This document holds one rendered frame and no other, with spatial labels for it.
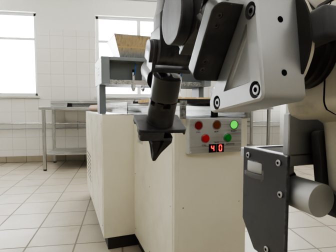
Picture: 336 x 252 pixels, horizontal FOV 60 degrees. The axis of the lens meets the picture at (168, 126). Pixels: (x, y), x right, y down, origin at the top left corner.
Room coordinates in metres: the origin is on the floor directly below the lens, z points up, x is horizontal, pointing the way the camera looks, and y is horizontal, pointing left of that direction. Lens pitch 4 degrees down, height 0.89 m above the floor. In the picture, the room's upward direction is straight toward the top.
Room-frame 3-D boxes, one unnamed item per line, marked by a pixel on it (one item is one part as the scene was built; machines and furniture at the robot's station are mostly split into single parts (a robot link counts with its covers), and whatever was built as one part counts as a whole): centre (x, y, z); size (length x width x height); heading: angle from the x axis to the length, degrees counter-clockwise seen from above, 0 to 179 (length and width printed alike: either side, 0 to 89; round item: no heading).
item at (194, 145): (1.17, -0.19, 0.77); 0.24 x 0.04 x 0.14; 110
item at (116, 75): (1.99, 0.11, 1.01); 0.72 x 0.33 x 0.34; 110
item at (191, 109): (2.14, 0.01, 0.87); 2.01 x 0.03 x 0.07; 20
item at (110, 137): (2.44, 0.27, 0.42); 1.28 x 0.72 x 0.84; 20
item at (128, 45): (1.99, 0.11, 1.25); 0.56 x 0.29 x 0.14; 110
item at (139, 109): (2.05, 0.28, 0.87); 2.01 x 0.03 x 0.07; 20
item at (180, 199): (1.51, -0.06, 0.45); 0.70 x 0.34 x 0.90; 20
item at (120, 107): (2.37, 0.46, 0.88); 1.28 x 0.01 x 0.07; 20
